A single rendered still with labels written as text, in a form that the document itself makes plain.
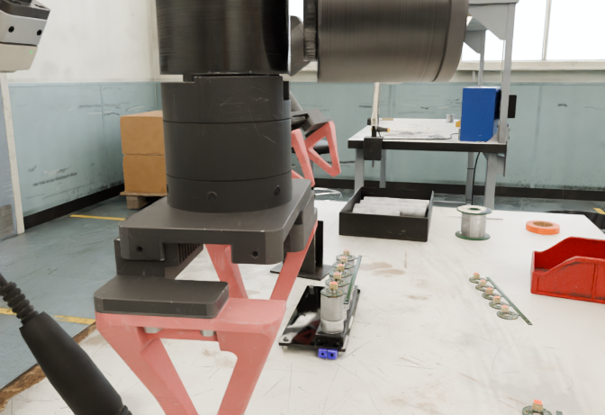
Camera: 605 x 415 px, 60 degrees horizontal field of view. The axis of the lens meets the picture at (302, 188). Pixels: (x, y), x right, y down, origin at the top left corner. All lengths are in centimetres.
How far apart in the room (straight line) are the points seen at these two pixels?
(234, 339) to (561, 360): 48
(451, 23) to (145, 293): 15
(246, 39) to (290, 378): 39
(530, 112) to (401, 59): 474
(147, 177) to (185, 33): 413
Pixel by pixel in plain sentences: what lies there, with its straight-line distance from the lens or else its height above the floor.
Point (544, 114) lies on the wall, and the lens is 497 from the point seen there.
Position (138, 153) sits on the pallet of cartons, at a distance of 434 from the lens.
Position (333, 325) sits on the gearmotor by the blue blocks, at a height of 78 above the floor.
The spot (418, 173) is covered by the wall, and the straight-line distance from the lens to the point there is 495.
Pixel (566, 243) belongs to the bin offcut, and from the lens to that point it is 86.
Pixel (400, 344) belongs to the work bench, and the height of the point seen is 75.
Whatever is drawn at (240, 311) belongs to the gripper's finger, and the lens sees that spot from 19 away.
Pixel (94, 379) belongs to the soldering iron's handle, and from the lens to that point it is 31.
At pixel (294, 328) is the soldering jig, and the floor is 76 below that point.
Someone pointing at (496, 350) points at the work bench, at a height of 75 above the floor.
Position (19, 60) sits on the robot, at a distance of 93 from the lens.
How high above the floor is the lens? 103
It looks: 12 degrees down
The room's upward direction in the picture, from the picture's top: straight up
